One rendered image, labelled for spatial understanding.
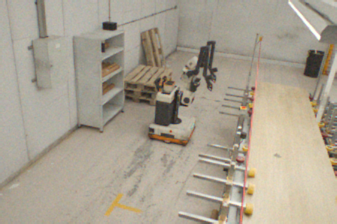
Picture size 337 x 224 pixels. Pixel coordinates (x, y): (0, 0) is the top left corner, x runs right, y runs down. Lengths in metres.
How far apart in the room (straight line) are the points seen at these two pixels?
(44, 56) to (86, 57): 0.93
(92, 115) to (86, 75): 0.68
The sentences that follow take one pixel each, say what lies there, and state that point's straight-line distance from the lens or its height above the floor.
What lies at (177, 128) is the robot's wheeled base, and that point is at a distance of 4.87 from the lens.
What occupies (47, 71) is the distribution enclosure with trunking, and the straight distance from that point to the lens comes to 4.18.
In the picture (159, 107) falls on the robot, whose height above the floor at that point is 0.60.
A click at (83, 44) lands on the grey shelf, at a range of 4.87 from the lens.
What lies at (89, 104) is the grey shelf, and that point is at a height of 0.48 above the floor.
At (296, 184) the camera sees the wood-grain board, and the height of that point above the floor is 0.90.
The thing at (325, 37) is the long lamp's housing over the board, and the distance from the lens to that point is 1.60.
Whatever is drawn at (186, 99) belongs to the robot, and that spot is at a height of 0.74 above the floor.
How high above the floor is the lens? 2.55
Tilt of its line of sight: 25 degrees down
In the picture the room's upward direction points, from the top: 5 degrees clockwise
